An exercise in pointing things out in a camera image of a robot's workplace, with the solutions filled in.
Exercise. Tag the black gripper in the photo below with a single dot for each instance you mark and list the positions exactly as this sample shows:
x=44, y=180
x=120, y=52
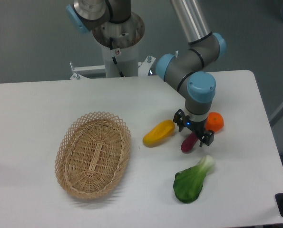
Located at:
x=196, y=124

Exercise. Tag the purple sweet potato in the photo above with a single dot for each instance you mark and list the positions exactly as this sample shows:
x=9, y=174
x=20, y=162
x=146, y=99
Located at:
x=189, y=142

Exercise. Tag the grey robot arm, blue caps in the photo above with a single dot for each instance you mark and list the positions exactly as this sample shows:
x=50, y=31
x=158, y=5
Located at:
x=118, y=30

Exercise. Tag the orange tangerine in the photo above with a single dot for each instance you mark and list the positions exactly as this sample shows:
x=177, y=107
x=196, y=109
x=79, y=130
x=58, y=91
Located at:
x=215, y=122

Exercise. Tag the yellow mango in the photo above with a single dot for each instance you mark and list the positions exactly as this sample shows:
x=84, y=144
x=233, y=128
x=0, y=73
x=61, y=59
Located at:
x=160, y=132

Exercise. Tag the green bok choy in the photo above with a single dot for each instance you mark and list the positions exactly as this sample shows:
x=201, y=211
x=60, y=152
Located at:
x=188, y=183

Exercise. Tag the oval wicker basket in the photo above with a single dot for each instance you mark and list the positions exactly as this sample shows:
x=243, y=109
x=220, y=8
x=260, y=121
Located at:
x=93, y=155

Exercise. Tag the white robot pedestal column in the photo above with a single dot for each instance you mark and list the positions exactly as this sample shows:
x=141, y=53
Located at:
x=120, y=62

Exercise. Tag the white metal base frame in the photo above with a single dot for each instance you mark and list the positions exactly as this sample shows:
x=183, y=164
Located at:
x=146, y=68

